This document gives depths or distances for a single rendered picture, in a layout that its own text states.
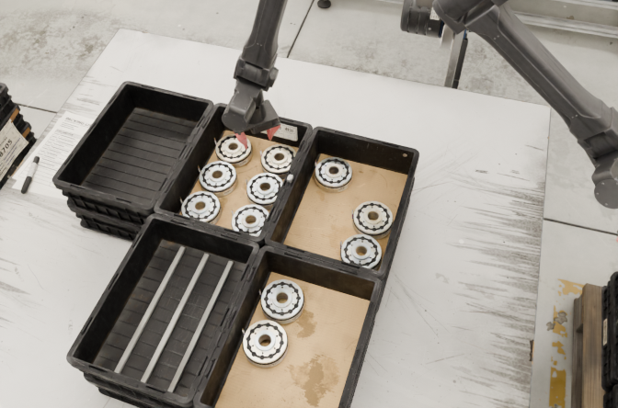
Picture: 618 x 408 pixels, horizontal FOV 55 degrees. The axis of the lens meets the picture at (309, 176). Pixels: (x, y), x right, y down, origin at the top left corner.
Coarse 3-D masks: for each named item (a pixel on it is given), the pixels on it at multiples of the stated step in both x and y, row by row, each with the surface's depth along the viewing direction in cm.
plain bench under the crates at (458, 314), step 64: (128, 64) 215; (192, 64) 214; (320, 64) 212; (384, 128) 194; (448, 128) 193; (512, 128) 192; (0, 192) 182; (448, 192) 178; (512, 192) 177; (0, 256) 169; (64, 256) 168; (448, 256) 165; (512, 256) 164; (0, 320) 157; (64, 320) 157; (384, 320) 154; (448, 320) 154; (512, 320) 153; (0, 384) 147; (64, 384) 147; (384, 384) 144; (448, 384) 144; (512, 384) 144
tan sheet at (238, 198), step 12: (228, 132) 177; (252, 144) 174; (264, 144) 174; (216, 156) 172; (252, 156) 171; (240, 168) 169; (252, 168) 169; (240, 180) 166; (192, 192) 164; (240, 192) 164; (228, 204) 162; (240, 204) 162; (228, 216) 159; (228, 228) 157
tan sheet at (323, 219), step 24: (360, 168) 168; (312, 192) 163; (360, 192) 163; (384, 192) 163; (312, 216) 159; (336, 216) 158; (288, 240) 154; (312, 240) 154; (336, 240) 154; (384, 240) 154
